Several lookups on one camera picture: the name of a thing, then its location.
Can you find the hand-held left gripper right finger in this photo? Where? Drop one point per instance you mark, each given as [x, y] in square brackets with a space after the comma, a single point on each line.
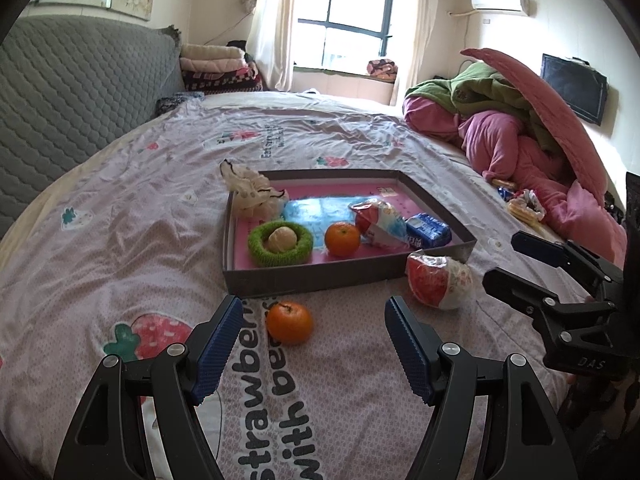
[410, 355]

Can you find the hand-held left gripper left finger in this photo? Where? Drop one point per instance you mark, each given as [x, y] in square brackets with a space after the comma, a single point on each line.
[220, 350]

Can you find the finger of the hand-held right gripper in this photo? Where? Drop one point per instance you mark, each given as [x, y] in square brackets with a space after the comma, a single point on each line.
[545, 250]
[540, 300]

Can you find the orange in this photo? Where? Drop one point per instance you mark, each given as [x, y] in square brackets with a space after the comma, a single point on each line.
[342, 240]
[290, 322]

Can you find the red and white snack packet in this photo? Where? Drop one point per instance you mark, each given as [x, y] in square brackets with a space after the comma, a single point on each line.
[435, 280]

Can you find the shallow grey cardboard box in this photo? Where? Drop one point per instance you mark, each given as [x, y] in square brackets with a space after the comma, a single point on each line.
[300, 280]

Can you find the blue biscuit packet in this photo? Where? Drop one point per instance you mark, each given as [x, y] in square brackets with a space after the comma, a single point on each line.
[427, 230]

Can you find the round tan bun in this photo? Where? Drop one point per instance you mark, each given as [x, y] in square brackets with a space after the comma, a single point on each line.
[280, 240]

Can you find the blue and red snack bag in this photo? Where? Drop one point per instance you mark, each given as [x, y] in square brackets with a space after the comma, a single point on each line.
[380, 225]

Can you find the white bag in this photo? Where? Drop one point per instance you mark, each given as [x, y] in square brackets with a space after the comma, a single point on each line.
[250, 192]

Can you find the yellow biscuit packet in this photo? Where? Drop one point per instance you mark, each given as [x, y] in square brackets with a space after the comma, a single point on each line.
[520, 212]

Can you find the snack packets near bedding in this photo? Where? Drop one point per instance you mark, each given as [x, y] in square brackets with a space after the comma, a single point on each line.
[532, 200]

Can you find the small blue packet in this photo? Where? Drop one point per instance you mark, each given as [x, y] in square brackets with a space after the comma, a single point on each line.
[506, 192]

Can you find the pink quilt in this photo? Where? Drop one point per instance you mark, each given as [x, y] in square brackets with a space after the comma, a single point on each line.
[500, 145]

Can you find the pink quilted cover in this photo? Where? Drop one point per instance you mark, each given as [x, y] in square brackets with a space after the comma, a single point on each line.
[555, 110]

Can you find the black television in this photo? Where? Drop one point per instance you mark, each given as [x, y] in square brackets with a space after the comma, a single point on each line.
[575, 87]

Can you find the strawberry print bedsheet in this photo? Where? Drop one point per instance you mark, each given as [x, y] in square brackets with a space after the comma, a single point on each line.
[150, 200]

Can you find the green blanket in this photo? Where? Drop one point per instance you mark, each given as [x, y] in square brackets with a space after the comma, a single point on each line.
[480, 95]

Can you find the patterned cloth bundle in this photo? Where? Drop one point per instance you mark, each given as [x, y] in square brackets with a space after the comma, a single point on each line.
[382, 69]

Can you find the cream curtain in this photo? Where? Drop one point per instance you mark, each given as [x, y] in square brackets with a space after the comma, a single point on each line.
[272, 30]
[417, 35]

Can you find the blue patterned cloth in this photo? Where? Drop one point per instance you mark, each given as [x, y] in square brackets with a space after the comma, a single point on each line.
[177, 102]

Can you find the white air conditioner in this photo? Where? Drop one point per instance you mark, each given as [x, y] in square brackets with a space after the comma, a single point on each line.
[500, 2]

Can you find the dark checkered folded blanket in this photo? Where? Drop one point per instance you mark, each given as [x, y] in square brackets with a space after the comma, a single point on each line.
[225, 81]

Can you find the pink folded blanket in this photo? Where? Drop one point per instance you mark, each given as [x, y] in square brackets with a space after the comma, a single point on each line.
[215, 65]

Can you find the dark framed window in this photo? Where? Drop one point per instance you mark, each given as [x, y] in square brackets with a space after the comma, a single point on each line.
[355, 35]

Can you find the grey quilted headboard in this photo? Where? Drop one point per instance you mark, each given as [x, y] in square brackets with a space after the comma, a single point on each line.
[65, 95]

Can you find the cream folded blanket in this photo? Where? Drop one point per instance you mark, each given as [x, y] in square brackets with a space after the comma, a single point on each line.
[210, 51]

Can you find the black bag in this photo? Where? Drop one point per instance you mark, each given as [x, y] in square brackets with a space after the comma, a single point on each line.
[238, 46]

